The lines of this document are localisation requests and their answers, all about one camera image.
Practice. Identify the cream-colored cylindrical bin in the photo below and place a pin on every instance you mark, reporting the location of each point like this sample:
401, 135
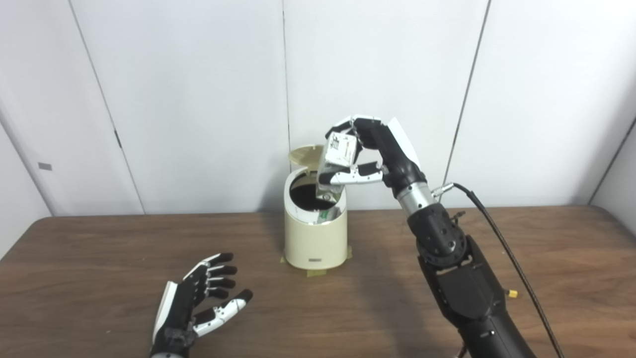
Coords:
315, 243

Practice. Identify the white green milk carton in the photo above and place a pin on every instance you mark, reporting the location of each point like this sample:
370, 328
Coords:
340, 151

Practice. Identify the small grey wall plate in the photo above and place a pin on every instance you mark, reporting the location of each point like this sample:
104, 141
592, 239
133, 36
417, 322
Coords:
45, 166

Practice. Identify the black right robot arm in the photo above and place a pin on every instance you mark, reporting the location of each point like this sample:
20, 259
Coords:
467, 288

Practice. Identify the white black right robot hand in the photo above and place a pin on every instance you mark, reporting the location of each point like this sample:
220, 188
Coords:
397, 154

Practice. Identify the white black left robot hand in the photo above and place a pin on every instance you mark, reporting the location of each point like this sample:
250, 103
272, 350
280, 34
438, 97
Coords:
176, 308

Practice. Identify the cream round bin lid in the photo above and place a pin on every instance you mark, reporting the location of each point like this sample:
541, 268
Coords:
304, 155

